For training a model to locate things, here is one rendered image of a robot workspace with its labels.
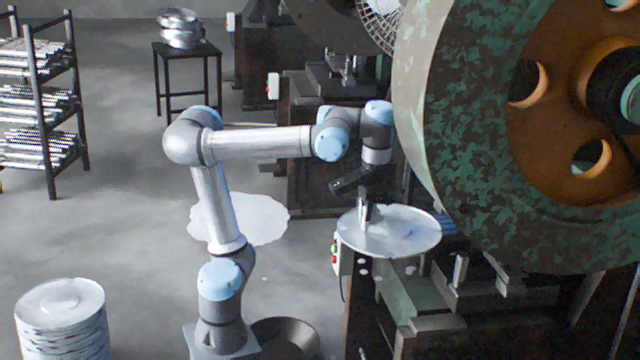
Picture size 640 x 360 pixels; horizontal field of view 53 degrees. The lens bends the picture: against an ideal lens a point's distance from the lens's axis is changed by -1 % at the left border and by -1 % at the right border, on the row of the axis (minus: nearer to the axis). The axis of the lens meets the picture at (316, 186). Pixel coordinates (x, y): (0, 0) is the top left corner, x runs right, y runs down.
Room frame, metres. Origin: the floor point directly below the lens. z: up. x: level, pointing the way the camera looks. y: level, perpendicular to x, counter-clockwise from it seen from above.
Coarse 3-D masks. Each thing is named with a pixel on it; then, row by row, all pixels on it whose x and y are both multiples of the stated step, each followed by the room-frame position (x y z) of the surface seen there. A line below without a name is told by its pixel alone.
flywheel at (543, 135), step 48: (576, 0) 1.21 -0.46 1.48; (528, 48) 1.19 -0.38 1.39; (576, 48) 1.21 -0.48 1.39; (624, 48) 1.17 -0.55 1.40; (576, 96) 1.20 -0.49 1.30; (624, 96) 1.10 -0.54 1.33; (528, 144) 1.20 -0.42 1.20; (576, 144) 1.23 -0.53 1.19; (576, 192) 1.23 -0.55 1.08; (624, 192) 1.26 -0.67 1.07
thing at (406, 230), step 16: (384, 208) 1.68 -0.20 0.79; (400, 208) 1.68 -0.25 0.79; (416, 208) 1.67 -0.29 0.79; (352, 224) 1.58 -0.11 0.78; (384, 224) 1.57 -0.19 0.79; (400, 224) 1.57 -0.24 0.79; (416, 224) 1.59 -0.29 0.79; (432, 224) 1.59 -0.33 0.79; (352, 240) 1.50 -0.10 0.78; (368, 240) 1.50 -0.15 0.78; (384, 240) 1.49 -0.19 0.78; (400, 240) 1.50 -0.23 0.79; (416, 240) 1.50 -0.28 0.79; (432, 240) 1.50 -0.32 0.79; (384, 256) 1.41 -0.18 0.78; (400, 256) 1.41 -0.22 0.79
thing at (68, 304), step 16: (32, 288) 1.84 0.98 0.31; (48, 288) 1.85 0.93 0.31; (64, 288) 1.86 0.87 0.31; (80, 288) 1.86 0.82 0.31; (96, 288) 1.87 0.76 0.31; (16, 304) 1.76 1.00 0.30; (32, 304) 1.76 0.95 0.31; (48, 304) 1.76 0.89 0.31; (64, 304) 1.76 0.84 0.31; (80, 304) 1.77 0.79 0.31; (32, 320) 1.67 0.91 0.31; (48, 320) 1.68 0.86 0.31; (64, 320) 1.68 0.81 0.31; (80, 320) 1.69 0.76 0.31
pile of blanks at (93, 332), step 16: (16, 320) 1.68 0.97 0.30; (96, 320) 1.73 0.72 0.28; (32, 336) 1.64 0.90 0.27; (48, 336) 1.63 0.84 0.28; (64, 336) 1.64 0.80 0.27; (80, 336) 1.67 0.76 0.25; (96, 336) 1.72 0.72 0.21; (32, 352) 1.64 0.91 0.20; (48, 352) 1.63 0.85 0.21; (64, 352) 1.64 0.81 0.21; (80, 352) 1.67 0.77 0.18; (96, 352) 1.72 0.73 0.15
